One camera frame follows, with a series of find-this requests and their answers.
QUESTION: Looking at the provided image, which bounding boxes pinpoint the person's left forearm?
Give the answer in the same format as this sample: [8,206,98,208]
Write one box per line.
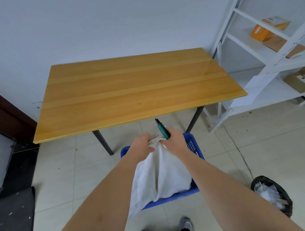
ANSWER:
[61,153,145,231]

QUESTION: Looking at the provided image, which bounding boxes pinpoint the white metal shelf rack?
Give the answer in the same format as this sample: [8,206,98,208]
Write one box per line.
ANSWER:
[208,0,305,134]

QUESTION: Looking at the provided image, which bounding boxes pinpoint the brown cardboard box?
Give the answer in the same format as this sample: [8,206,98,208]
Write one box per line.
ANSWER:
[283,67,305,94]

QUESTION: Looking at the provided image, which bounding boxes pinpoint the dark brown door frame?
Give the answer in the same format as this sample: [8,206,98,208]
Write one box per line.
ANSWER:
[0,95,38,143]

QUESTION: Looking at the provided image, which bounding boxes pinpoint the green black utility knife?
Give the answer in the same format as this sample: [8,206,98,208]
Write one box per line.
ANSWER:
[155,118,172,140]

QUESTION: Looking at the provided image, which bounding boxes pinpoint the white orange box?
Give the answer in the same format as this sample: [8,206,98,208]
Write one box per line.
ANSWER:
[262,16,292,31]

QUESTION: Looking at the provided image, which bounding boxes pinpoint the white crumpled paper waste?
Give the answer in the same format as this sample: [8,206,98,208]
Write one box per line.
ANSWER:
[254,181,287,210]

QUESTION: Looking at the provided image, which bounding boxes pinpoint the black floor cable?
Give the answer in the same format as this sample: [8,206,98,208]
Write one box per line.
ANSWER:
[221,123,255,180]

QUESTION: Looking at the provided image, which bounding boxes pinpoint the black floor mat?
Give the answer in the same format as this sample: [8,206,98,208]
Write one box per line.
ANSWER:
[0,186,36,231]

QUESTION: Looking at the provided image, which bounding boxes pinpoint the black trash bin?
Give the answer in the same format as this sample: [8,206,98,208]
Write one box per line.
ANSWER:
[250,175,293,218]

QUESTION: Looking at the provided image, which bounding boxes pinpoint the blue plastic basket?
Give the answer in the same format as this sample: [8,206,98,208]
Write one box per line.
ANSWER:
[120,132,206,211]

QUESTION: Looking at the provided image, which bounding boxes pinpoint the black table leg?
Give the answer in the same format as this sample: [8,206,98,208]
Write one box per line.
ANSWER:
[185,106,205,134]
[92,130,114,156]

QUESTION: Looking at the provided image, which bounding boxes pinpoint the white cloth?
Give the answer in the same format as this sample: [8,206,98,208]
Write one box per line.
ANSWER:
[127,134,192,220]

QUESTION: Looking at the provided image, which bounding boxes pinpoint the orange cardboard box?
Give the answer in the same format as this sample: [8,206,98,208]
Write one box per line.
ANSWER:
[250,24,274,42]

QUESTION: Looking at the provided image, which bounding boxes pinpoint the grey shoe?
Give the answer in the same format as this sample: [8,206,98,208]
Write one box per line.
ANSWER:
[178,216,195,231]

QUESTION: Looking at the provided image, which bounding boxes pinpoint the person's left hand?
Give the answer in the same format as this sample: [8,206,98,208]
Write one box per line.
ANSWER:
[129,133,155,160]

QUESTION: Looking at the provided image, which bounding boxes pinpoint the person's right forearm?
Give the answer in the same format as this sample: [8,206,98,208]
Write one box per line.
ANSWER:
[177,149,304,231]

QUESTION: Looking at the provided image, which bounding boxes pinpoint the flat brown cardboard piece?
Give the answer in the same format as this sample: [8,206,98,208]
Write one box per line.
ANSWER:
[264,35,305,59]

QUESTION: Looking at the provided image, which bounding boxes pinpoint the white paper sheet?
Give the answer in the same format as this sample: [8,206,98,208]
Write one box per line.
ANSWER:
[229,72,280,108]

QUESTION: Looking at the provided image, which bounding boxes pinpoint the person's right hand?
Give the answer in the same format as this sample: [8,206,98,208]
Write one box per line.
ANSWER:
[163,129,190,159]

